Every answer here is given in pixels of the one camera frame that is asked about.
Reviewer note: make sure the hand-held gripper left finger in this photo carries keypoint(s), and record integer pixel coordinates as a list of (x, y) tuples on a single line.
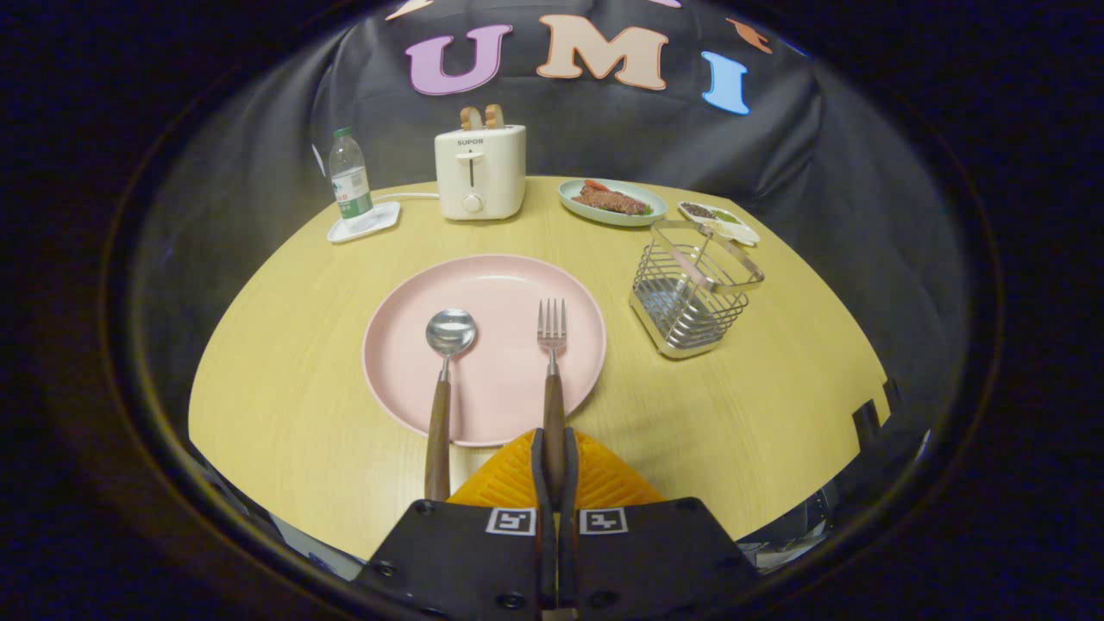
[(538, 483)]

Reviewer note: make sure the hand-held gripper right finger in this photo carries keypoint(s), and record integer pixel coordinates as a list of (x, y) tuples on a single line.
[(569, 483)]

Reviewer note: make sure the pink round plate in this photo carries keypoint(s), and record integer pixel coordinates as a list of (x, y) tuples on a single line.
[(509, 285)]

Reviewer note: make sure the pale green oval plate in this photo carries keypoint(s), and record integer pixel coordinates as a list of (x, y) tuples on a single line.
[(578, 205)]

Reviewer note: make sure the grilled steak with vegetables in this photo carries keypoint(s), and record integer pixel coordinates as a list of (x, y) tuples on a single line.
[(612, 200)]

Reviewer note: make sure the white divided sauce dish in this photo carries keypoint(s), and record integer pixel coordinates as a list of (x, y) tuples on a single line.
[(729, 226)]

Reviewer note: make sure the white square tray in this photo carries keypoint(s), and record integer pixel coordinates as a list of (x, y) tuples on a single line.
[(384, 217)]

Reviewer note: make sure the cream white toaster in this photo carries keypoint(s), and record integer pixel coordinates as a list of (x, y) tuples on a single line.
[(496, 172)]

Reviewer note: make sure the clear plastic water bottle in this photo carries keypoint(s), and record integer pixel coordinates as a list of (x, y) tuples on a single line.
[(350, 185)]

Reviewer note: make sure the black backdrop cloth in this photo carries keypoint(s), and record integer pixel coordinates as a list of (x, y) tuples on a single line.
[(604, 129)]

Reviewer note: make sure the toasted bread slice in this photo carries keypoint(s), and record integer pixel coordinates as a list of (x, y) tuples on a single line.
[(471, 119), (494, 116)]

